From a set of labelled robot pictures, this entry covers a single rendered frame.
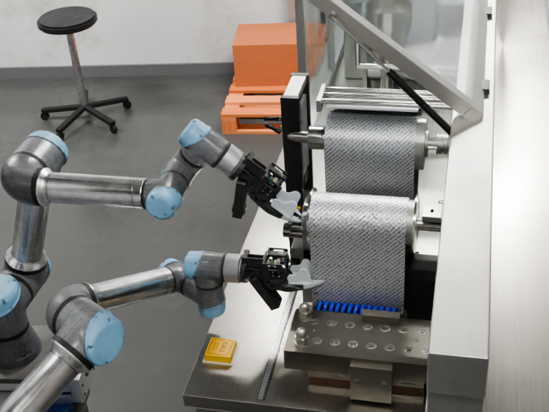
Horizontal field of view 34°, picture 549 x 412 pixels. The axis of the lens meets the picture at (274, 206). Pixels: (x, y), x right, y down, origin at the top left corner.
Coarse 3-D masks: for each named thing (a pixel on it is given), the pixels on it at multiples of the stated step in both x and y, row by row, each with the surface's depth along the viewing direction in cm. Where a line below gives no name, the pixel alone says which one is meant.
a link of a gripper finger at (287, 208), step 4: (272, 200) 218; (276, 200) 217; (280, 200) 217; (272, 204) 218; (276, 204) 218; (280, 204) 218; (284, 204) 218; (288, 204) 217; (292, 204) 217; (296, 204) 217; (276, 208) 218; (280, 208) 218; (284, 208) 218; (288, 208) 218; (292, 208) 218; (280, 212) 218; (284, 212) 219; (288, 212) 219; (292, 212) 218; (284, 216) 218; (288, 216) 219; (292, 216) 220; (288, 220) 219; (292, 220) 220; (296, 220) 220; (300, 220) 221
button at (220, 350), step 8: (208, 344) 234; (216, 344) 234; (224, 344) 234; (232, 344) 234; (208, 352) 232; (216, 352) 231; (224, 352) 231; (232, 352) 232; (208, 360) 232; (216, 360) 231; (224, 360) 231
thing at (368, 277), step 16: (320, 256) 222; (336, 256) 221; (352, 256) 220; (368, 256) 219; (384, 256) 218; (400, 256) 217; (320, 272) 225; (336, 272) 224; (352, 272) 223; (368, 272) 221; (384, 272) 220; (400, 272) 219; (320, 288) 228; (336, 288) 226; (352, 288) 225; (368, 288) 224; (384, 288) 223; (400, 288) 222; (368, 304) 227; (384, 304) 226; (400, 304) 225
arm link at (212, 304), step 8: (192, 280) 238; (184, 288) 239; (192, 288) 237; (200, 288) 232; (216, 288) 232; (192, 296) 237; (200, 296) 234; (208, 296) 233; (216, 296) 233; (224, 296) 236; (200, 304) 236; (208, 304) 234; (216, 304) 235; (224, 304) 237; (200, 312) 238; (208, 312) 236; (216, 312) 236
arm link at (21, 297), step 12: (0, 276) 243; (12, 276) 243; (0, 288) 240; (12, 288) 240; (24, 288) 245; (0, 300) 237; (12, 300) 238; (24, 300) 244; (0, 312) 238; (12, 312) 240; (24, 312) 244; (0, 324) 239; (12, 324) 241; (24, 324) 245; (0, 336) 242; (12, 336) 243
